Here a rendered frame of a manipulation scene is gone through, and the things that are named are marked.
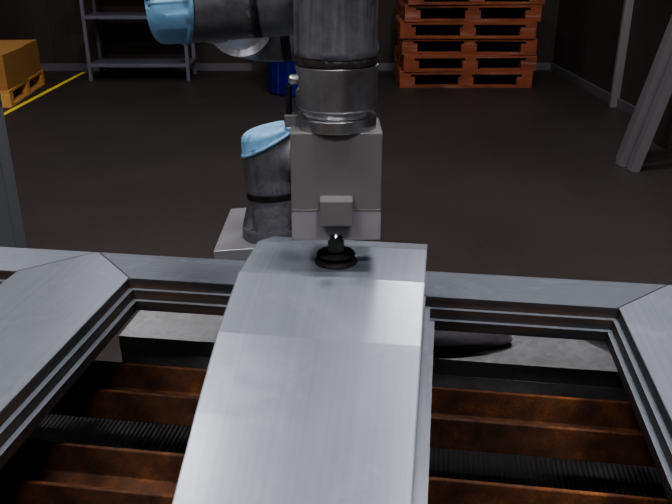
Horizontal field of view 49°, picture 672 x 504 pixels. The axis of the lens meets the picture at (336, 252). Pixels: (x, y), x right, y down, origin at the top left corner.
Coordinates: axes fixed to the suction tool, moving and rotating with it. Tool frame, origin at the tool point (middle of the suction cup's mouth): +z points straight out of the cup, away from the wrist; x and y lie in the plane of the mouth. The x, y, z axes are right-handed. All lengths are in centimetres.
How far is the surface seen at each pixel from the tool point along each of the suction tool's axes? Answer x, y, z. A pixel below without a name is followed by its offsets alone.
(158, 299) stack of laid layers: 31.4, -26.5, 18.9
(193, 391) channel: 28.7, -21.9, 33.4
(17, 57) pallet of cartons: 617, -285, 68
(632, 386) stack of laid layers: 7.7, 36.0, 18.9
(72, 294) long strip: 27.3, -37.6, 15.9
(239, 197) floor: 328, -53, 104
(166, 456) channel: 8.4, -21.5, 29.7
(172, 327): 50, -29, 34
